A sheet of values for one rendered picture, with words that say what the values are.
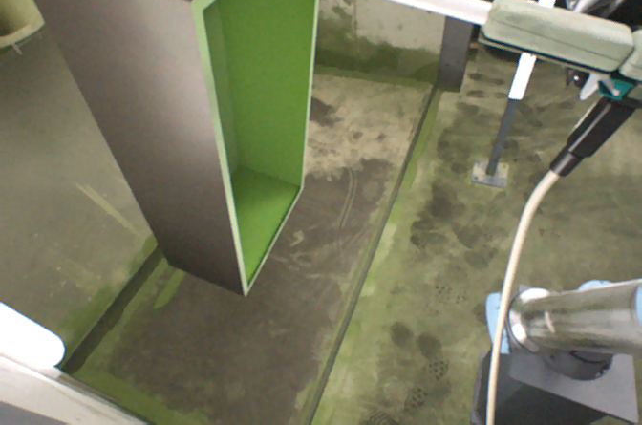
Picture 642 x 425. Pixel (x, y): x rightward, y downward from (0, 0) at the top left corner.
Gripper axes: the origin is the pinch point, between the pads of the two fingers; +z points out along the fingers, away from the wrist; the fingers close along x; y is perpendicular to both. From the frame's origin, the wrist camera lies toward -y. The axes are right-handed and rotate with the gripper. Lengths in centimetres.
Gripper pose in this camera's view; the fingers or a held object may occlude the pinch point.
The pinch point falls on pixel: (636, 86)
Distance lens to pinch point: 59.2
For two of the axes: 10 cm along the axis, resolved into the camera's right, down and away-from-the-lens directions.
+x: -9.4, -3.2, 1.4
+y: -1.0, 6.1, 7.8
